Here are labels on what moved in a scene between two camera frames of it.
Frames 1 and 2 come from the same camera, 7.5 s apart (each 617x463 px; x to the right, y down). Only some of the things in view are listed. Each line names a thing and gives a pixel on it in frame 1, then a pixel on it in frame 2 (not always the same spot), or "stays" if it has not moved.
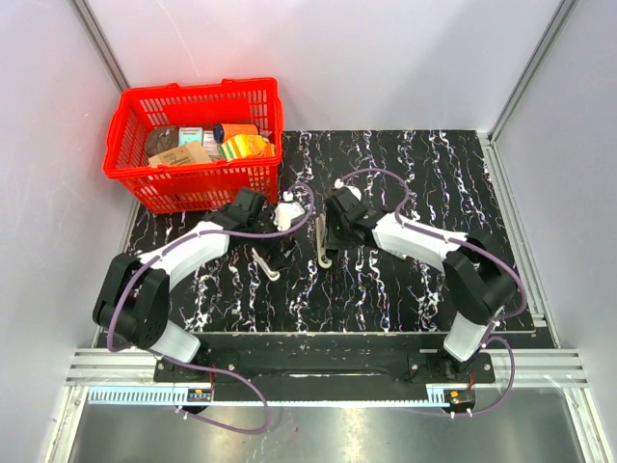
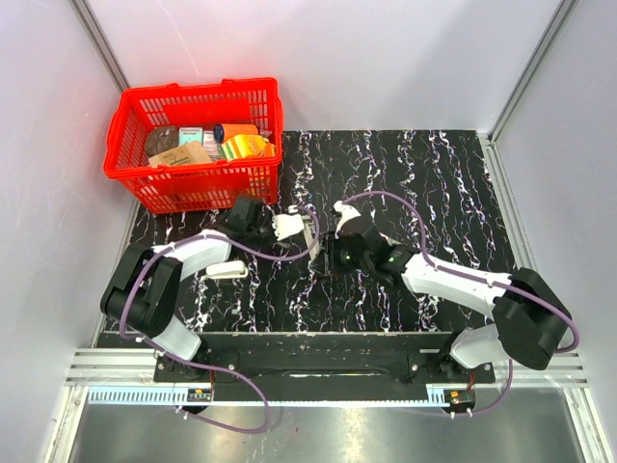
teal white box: x=190 y=134 stays
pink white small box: x=211 y=145 stays
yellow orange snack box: x=247 y=146 stays
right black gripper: x=332 y=241 to x=327 y=262
